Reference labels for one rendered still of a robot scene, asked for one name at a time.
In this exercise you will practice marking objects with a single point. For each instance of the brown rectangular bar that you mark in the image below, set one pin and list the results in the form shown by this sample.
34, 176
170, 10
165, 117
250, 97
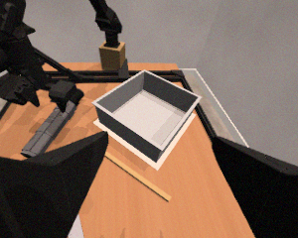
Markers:
139, 177

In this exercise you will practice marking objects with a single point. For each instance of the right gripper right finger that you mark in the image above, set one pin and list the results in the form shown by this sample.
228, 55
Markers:
265, 188

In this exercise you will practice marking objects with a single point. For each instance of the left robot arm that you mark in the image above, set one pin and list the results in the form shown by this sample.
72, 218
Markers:
18, 50

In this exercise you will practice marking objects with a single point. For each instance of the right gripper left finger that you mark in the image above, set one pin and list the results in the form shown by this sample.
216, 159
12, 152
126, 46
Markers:
40, 197

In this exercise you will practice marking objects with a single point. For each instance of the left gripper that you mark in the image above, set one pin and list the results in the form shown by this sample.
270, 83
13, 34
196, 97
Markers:
60, 93

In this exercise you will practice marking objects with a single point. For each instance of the grey flat bar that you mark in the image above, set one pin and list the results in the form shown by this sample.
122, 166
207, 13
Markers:
76, 231

